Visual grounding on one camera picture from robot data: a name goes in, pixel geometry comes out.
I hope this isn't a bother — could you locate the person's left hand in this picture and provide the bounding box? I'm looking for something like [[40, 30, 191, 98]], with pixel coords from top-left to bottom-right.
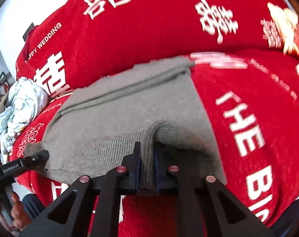
[[0, 192, 31, 234]]

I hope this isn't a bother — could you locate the white floral crumpled cloth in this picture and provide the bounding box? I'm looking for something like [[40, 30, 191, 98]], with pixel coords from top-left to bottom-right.
[[0, 77, 49, 164]]

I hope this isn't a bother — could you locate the red wedding quilt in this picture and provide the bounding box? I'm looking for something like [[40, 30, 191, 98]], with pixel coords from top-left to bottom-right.
[[16, 0, 287, 97]]

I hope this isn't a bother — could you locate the black handled cart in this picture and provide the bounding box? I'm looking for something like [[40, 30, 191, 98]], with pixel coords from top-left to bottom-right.
[[0, 72, 11, 93]]

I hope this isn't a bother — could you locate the red embroidered pillow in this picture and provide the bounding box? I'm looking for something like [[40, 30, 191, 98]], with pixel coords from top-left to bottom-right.
[[267, 2, 299, 56]]

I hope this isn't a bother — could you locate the red wedding bed sheet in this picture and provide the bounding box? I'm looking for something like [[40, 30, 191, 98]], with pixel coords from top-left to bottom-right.
[[11, 50, 299, 236]]

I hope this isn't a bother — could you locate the grey knit sweater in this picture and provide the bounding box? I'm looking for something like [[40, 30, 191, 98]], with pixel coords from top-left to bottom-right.
[[24, 56, 227, 189]]

